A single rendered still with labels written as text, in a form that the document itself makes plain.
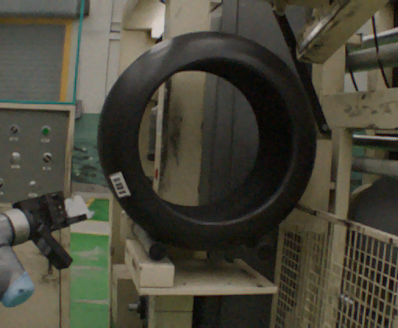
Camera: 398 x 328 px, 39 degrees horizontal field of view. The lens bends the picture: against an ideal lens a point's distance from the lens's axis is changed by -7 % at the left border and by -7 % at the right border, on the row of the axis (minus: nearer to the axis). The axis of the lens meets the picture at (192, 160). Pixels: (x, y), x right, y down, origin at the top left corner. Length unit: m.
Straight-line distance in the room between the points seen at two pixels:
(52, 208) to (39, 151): 0.90
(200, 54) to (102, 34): 9.20
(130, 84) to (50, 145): 0.76
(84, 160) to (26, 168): 8.42
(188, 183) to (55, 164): 0.55
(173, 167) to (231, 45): 0.50
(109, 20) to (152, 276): 9.36
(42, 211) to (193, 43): 0.56
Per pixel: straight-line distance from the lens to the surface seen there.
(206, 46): 1.49
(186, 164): 1.85
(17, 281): 1.13
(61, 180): 2.17
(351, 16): 1.62
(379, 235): 1.37
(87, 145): 10.56
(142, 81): 1.45
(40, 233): 1.25
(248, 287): 1.57
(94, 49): 10.63
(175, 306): 1.93
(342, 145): 1.96
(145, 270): 1.49
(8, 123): 2.17
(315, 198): 1.91
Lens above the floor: 1.21
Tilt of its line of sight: 3 degrees down
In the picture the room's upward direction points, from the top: 3 degrees clockwise
